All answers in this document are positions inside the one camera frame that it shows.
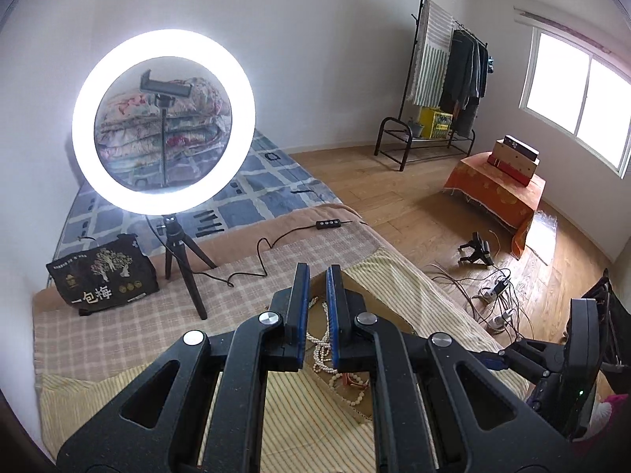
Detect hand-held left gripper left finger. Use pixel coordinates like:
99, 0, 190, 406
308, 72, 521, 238
56, 262, 312, 473

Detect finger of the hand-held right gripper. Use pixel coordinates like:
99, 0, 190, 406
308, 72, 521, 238
476, 337, 568, 385

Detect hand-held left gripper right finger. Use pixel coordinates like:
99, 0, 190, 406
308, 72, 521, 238
326, 263, 587, 473

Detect white bead necklace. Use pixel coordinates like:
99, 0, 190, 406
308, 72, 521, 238
304, 298, 370, 407

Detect pink patterned cloth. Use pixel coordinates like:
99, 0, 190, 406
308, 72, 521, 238
589, 394, 631, 441

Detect white power strip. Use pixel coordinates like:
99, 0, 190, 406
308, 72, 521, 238
480, 280, 512, 302

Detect small black floor stand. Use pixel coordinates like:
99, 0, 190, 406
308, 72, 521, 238
458, 233, 494, 268

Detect blue patterned sheet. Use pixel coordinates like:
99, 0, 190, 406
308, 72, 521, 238
54, 128, 343, 277

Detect clear plastic sheet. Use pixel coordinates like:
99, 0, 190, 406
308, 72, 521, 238
527, 209, 559, 263

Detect black tripod stand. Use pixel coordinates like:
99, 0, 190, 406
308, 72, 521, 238
160, 214, 218, 321

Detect beige checked blanket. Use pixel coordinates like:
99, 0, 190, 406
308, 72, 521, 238
32, 202, 390, 400

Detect orange cloth covered table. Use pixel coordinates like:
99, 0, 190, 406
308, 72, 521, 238
442, 153, 547, 260

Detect red flat box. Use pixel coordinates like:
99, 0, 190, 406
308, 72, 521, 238
488, 154, 530, 187

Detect black clothes rack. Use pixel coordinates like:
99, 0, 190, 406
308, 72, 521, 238
373, 0, 491, 172

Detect black printed bag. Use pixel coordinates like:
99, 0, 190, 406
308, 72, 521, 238
46, 234, 159, 317

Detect yellow box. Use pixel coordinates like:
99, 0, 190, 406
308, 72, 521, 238
419, 107, 453, 140

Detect dark flat box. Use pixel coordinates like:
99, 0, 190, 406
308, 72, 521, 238
504, 135, 540, 159

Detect folded floral quilts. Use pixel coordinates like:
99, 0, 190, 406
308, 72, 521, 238
96, 76, 232, 188

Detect yellow striped blanket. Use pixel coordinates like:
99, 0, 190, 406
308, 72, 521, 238
37, 246, 530, 473

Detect black phone holder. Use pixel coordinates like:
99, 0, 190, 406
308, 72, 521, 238
140, 70, 193, 188

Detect window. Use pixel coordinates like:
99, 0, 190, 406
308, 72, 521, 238
515, 7, 631, 181

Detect striped hanging cloth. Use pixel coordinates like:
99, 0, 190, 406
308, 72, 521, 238
408, 0, 455, 108

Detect dark hanging clothes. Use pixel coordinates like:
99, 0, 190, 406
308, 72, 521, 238
439, 28, 490, 134

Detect black chair frame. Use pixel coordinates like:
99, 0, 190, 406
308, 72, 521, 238
582, 268, 631, 372

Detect tangle of floor cables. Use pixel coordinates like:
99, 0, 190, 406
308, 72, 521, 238
426, 236, 523, 341

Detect black cable with controller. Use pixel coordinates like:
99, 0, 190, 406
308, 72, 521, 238
224, 219, 368, 289

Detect white ring light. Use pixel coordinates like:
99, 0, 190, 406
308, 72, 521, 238
71, 30, 257, 218

